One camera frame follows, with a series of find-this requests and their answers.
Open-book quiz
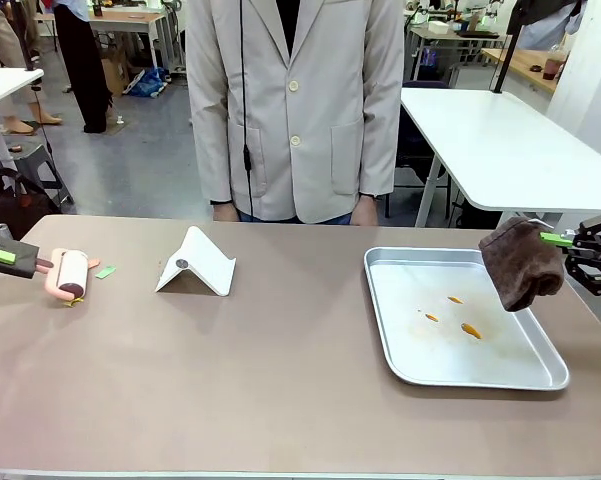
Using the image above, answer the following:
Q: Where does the person's left hand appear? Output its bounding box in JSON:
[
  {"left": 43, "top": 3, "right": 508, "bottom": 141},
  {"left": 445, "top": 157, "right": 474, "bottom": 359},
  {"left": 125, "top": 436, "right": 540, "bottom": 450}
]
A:
[{"left": 351, "top": 194, "right": 380, "bottom": 227}]

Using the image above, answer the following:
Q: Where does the white folded stand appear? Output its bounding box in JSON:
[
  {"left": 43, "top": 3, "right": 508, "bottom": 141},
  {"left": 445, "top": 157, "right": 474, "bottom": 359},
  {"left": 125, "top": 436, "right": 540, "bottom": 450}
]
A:
[{"left": 154, "top": 225, "right": 238, "bottom": 299}]

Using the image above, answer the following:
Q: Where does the grey metal stool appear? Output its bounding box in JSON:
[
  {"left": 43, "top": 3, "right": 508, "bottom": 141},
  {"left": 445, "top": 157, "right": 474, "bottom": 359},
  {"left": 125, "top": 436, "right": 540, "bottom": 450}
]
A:
[{"left": 0, "top": 143, "right": 75, "bottom": 207}]

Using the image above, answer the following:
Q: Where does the black bag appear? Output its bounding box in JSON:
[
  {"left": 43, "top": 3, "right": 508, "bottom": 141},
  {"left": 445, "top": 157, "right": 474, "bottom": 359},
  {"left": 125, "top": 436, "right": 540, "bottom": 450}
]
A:
[{"left": 0, "top": 168, "right": 62, "bottom": 242}]

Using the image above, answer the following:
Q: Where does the silver metal tray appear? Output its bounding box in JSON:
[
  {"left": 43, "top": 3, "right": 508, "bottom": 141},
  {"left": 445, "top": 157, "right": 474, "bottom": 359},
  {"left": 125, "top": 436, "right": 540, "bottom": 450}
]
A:
[{"left": 363, "top": 246, "right": 570, "bottom": 392}]

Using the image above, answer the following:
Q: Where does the pink lint roller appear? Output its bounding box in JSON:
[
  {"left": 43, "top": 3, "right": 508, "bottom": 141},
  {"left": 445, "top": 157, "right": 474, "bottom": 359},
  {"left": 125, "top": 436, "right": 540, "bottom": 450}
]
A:
[{"left": 34, "top": 247, "right": 91, "bottom": 303}]

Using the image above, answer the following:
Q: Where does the cardboard box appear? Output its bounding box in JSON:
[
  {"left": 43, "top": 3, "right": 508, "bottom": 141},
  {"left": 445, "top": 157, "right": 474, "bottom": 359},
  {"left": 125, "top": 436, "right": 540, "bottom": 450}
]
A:
[{"left": 99, "top": 46, "right": 132, "bottom": 97}]

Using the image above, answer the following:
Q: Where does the person in beige blazer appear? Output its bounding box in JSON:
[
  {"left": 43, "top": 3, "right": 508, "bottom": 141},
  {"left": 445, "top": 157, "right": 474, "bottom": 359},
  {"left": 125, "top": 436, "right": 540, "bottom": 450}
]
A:
[{"left": 185, "top": 0, "right": 406, "bottom": 225}]

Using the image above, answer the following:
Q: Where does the person's left forearm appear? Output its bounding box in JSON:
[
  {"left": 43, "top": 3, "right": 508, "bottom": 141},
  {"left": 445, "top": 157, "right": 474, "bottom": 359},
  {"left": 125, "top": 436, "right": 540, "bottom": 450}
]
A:
[{"left": 357, "top": 64, "right": 406, "bottom": 197}]

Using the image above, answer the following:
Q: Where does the large white background table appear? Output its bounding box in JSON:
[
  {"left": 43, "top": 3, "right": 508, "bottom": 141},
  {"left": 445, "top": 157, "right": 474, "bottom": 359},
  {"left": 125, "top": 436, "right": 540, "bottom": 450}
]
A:
[{"left": 400, "top": 86, "right": 601, "bottom": 229}]

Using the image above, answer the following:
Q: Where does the black vertical pole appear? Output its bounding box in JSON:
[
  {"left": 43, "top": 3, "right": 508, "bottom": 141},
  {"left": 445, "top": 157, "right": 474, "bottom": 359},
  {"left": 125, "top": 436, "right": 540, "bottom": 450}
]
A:
[{"left": 491, "top": 0, "right": 525, "bottom": 94}]

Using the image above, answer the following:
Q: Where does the wooden workbench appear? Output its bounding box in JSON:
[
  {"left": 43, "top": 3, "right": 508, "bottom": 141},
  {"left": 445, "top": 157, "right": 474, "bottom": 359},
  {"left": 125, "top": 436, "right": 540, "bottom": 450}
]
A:
[{"left": 481, "top": 47, "right": 562, "bottom": 95}]

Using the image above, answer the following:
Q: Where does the grey background table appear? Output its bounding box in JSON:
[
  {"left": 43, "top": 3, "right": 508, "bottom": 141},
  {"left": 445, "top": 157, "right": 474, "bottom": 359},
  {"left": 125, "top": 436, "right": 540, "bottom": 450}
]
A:
[{"left": 406, "top": 23, "right": 507, "bottom": 84}]

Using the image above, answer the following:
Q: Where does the small white background table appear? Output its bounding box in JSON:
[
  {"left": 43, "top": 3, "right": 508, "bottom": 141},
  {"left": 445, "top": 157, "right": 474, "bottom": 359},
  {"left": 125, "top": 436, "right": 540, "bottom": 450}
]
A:
[{"left": 0, "top": 66, "right": 46, "bottom": 114}]

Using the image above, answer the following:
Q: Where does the brown towel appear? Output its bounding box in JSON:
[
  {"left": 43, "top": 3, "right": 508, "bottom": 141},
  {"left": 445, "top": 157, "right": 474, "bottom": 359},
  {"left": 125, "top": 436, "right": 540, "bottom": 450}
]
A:
[{"left": 478, "top": 215, "right": 566, "bottom": 314}]

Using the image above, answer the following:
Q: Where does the wooden background desk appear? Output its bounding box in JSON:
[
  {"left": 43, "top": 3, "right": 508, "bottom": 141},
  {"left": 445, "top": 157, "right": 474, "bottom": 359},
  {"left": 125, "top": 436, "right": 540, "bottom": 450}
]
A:
[{"left": 87, "top": 9, "right": 177, "bottom": 72}]

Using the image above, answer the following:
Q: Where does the bystander in beige clothes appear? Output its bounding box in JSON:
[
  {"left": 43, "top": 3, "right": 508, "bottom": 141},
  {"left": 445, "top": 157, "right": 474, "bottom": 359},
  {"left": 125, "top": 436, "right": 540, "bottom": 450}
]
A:
[{"left": 0, "top": 0, "right": 65, "bottom": 137}]

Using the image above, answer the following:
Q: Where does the blue plastic bag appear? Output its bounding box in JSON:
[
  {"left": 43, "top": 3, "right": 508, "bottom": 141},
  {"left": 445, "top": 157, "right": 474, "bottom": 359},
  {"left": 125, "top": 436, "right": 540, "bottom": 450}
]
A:
[{"left": 125, "top": 66, "right": 170, "bottom": 100}]

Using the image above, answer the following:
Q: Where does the brown drink bottle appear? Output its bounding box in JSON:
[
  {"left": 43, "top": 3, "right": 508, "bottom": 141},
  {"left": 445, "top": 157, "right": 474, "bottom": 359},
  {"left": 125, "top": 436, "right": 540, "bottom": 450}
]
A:
[{"left": 541, "top": 43, "right": 569, "bottom": 82}]

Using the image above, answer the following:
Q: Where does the person's right hand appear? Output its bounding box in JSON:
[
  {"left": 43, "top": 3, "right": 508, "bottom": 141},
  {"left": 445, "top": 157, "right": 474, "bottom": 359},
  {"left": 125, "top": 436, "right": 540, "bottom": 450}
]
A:
[{"left": 211, "top": 200, "right": 242, "bottom": 223}]

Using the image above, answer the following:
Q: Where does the bystander in black clothes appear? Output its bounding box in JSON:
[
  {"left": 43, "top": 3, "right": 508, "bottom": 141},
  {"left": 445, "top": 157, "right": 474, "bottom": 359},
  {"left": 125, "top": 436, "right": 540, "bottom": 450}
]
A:
[{"left": 53, "top": 0, "right": 115, "bottom": 135}]

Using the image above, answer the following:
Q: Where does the black microphone cable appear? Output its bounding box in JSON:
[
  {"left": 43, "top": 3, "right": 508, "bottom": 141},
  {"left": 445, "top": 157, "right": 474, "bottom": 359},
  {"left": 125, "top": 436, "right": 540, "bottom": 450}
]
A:
[{"left": 238, "top": 0, "right": 255, "bottom": 215}]

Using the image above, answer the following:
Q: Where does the person's right forearm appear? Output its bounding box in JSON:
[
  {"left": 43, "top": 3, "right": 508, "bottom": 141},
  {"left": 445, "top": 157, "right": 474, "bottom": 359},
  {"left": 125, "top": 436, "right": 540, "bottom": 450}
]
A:
[{"left": 186, "top": 64, "right": 237, "bottom": 205}]

